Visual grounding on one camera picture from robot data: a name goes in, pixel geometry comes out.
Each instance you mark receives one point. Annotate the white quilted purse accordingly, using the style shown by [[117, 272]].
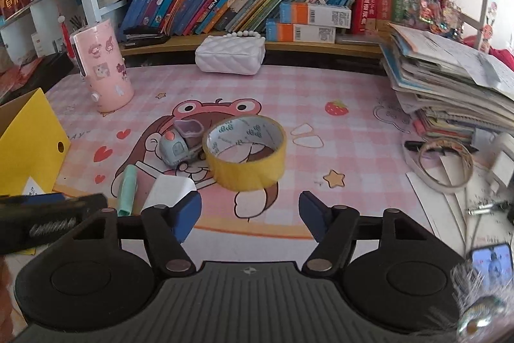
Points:
[[231, 53]]

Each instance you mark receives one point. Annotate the stack of paper workbooks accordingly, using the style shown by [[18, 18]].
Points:
[[441, 77]]

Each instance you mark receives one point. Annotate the grey furry object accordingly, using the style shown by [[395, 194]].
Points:
[[482, 307]]

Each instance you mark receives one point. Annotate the white red card box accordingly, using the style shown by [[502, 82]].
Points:
[[39, 43]]

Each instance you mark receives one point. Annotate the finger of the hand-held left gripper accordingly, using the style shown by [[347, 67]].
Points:
[[40, 218]]

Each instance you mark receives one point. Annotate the black keyboard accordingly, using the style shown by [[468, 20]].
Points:
[[56, 71]]

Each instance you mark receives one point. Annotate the glittery colourful ornament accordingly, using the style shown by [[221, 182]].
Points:
[[435, 11]]

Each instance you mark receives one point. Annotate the yellow cardboard box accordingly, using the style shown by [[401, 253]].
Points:
[[36, 142]]

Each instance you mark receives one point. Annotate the pink deer figurine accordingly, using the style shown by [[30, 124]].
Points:
[[488, 29]]

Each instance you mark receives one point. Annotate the black smartphone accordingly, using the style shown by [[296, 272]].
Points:
[[492, 264]]

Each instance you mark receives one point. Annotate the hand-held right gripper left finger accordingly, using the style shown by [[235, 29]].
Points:
[[185, 216]]

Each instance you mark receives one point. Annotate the grey mouse toy car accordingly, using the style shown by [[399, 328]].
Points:
[[178, 150]]

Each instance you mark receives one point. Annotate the green marker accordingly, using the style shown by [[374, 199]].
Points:
[[127, 188]]

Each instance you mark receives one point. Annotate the orange blue carton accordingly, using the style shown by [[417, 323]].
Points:
[[315, 13], [301, 32]]

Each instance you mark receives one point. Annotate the red plastic bag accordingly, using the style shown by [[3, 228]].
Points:
[[18, 80]]

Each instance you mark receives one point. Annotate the red cloth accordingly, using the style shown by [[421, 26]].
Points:
[[498, 53]]

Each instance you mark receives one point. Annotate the yellow tape roll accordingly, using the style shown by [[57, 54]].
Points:
[[249, 174]]

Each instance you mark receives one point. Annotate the pink cartoon tumbler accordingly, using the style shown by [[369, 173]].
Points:
[[106, 69]]

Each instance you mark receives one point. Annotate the white charger block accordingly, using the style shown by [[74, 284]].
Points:
[[168, 190]]

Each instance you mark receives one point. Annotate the pink printed tablecloth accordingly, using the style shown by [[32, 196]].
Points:
[[321, 94]]

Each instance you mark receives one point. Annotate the red tassel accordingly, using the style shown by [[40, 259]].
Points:
[[66, 35]]

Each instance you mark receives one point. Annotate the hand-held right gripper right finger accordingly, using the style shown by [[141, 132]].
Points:
[[315, 216]]

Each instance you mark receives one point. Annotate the metal compass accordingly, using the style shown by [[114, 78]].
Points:
[[488, 208]]

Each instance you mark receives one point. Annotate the red green standing books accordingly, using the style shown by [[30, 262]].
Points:
[[377, 7]]

